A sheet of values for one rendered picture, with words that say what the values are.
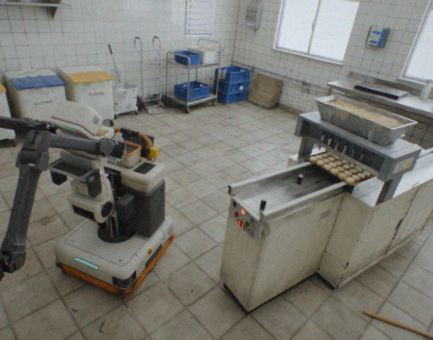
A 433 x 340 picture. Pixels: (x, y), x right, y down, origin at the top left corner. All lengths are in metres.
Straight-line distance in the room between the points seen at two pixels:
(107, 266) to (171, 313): 0.53
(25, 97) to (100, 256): 2.57
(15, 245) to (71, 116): 0.71
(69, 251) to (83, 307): 0.38
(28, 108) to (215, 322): 3.29
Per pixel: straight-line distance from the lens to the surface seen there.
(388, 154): 2.00
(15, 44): 4.88
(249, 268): 1.99
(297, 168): 2.17
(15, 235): 1.31
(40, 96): 4.37
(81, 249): 2.36
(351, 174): 2.27
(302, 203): 1.85
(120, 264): 2.20
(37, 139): 1.32
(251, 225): 1.76
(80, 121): 1.69
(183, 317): 2.27
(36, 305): 2.50
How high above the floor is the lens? 1.88
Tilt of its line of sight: 30 degrees down
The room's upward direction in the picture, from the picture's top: 6 degrees clockwise
